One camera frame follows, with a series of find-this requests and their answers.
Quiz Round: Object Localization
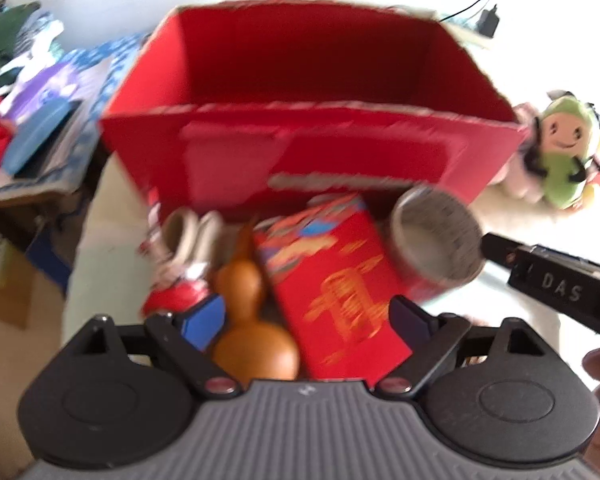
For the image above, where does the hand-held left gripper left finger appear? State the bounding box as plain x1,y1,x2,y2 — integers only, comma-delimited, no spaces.
86,293,244,402

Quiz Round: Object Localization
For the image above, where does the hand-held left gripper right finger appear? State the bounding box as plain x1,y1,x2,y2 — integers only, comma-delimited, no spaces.
375,295,539,400

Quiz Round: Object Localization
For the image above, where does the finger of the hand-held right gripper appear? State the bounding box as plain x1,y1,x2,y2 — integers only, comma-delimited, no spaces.
480,232,522,274

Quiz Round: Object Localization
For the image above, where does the brown gourd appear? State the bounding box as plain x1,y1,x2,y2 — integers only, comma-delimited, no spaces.
211,219,302,382

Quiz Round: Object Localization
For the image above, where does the printed tape roll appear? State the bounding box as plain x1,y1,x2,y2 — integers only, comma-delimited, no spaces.
389,184,487,303

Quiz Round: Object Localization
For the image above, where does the red gift box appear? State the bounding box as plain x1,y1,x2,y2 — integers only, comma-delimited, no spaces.
252,191,415,382

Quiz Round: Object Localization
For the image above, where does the red cardboard box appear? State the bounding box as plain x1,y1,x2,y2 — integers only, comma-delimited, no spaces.
99,0,532,223

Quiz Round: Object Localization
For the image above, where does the green plush toy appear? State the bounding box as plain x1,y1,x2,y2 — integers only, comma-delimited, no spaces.
500,89,600,212

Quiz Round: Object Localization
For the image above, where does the brown cardboard box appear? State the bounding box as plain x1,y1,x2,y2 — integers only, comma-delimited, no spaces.
0,220,72,332

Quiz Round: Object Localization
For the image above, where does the black charger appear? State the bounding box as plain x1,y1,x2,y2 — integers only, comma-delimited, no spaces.
475,4,502,40

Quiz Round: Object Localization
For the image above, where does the blue patterned cloth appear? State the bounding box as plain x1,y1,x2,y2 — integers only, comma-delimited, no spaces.
0,34,148,197

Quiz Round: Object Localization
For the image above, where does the blue book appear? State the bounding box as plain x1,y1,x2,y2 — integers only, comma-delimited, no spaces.
2,99,84,177

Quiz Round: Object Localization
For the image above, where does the pile of clothes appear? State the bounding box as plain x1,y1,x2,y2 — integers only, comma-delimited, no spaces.
14,14,67,68

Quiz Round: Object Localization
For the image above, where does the green cloth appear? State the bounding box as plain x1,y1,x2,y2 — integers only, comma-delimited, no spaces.
0,1,43,63

